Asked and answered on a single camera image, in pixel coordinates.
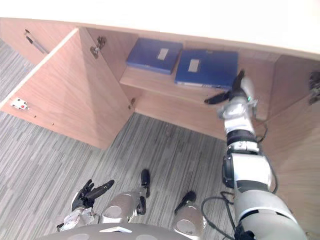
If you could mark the white magnetic door catch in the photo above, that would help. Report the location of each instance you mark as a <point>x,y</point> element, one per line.
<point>19,104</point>

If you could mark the silver robot right leg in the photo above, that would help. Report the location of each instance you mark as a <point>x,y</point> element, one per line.
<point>187,215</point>

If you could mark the metal door hinge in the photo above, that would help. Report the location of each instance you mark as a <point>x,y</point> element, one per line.
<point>131,103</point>
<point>97,47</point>
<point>314,87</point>

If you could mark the wooden cabinet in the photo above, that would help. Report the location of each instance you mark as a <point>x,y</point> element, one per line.
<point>175,82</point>

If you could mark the grey robot torso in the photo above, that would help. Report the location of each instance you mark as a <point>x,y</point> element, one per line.
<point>110,232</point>

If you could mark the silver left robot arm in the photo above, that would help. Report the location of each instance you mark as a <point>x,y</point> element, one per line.
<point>75,218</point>

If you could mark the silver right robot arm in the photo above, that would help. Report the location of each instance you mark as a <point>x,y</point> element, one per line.
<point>252,172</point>

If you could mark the blue folder with grey label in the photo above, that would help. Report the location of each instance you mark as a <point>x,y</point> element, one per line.
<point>206,68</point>
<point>153,55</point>

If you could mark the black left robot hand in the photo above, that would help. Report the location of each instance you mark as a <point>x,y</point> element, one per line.
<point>91,193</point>

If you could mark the silver robot leg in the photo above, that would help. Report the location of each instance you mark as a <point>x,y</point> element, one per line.
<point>127,202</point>
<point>187,215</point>

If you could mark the silver robot left leg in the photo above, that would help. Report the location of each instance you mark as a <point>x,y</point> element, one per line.
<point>127,202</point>

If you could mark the wooden cabinet door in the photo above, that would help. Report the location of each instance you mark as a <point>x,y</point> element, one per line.
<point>295,150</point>
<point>67,87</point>

